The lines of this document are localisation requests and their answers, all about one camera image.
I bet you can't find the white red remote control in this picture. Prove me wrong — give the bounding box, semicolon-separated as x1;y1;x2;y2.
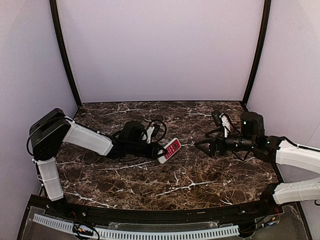
158;138;181;164

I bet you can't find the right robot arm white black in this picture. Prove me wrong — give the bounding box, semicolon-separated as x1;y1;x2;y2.
195;110;320;206

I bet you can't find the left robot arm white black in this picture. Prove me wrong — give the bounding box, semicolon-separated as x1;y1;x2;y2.
26;108;167;202

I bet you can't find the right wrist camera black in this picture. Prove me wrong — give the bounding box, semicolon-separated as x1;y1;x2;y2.
211;110;231;138

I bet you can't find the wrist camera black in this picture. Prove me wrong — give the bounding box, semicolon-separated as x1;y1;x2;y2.
211;110;231;138
142;123;160;144

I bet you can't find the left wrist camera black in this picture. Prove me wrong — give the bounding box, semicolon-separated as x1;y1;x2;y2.
142;123;160;144

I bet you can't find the left camera cable black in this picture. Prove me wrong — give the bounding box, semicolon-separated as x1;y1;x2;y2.
145;119;167;143

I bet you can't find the black front rail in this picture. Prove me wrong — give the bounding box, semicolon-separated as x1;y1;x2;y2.
42;198;277;226

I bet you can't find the right white cable duct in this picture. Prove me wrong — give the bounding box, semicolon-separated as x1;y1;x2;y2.
96;225;240;240

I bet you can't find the white cable duct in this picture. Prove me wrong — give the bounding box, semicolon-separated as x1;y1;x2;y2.
96;225;240;240
32;213;74;234

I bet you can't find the left white cable duct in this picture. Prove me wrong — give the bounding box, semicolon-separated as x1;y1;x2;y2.
32;213;74;234

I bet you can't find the right black frame post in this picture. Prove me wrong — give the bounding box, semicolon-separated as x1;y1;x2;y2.
241;0;272;108

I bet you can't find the black frame post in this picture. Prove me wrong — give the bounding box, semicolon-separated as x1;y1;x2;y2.
49;0;82;108
241;0;272;108

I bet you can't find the left black frame post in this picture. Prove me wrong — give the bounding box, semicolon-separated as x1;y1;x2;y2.
49;0;82;108

